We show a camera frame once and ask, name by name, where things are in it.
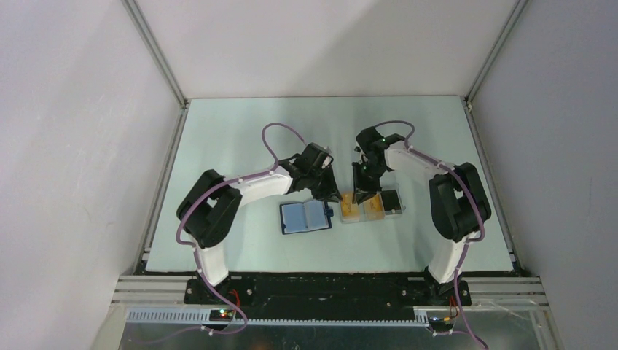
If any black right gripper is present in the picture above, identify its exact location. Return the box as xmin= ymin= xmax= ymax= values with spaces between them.
xmin=351 ymin=160 xmax=386 ymax=205

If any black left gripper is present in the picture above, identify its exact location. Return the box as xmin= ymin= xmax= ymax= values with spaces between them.
xmin=306 ymin=164 xmax=343 ymax=203

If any blue card holder wallet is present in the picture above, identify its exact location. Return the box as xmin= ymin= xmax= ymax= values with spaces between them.
xmin=279 ymin=200 xmax=334 ymax=235

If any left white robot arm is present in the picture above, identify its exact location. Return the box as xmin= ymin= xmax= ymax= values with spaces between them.
xmin=176 ymin=143 xmax=341 ymax=304

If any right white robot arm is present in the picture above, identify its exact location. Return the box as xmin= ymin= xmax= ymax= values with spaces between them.
xmin=352 ymin=126 xmax=492 ymax=305

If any clear plastic card tray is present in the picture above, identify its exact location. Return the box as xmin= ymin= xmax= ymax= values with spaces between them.
xmin=339 ymin=184 xmax=406 ymax=224

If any right controller board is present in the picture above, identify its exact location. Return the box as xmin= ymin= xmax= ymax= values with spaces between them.
xmin=429 ymin=316 xmax=457 ymax=324

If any controller board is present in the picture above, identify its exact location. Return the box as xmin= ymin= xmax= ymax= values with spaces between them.
xmin=429 ymin=316 xmax=457 ymax=324
xmin=208 ymin=308 xmax=236 ymax=322

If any left controller board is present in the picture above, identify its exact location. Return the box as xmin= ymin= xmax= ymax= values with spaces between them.
xmin=208 ymin=308 xmax=236 ymax=322

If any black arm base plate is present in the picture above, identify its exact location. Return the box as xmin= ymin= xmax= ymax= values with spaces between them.
xmin=184 ymin=272 xmax=472 ymax=321

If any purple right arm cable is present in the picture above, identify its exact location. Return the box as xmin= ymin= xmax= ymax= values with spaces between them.
xmin=374 ymin=120 xmax=490 ymax=349

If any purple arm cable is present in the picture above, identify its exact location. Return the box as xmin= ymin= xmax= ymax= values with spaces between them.
xmin=374 ymin=120 xmax=490 ymax=349
xmin=174 ymin=122 xmax=308 ymax=337

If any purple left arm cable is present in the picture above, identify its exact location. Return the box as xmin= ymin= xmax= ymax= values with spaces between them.
xmin=174 ymin=122 xmax=308 ymax=337

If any grey cable duct strip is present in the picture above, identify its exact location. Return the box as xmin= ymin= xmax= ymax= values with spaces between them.
xmin=126 ymin=307 xmax=429 ymax=327

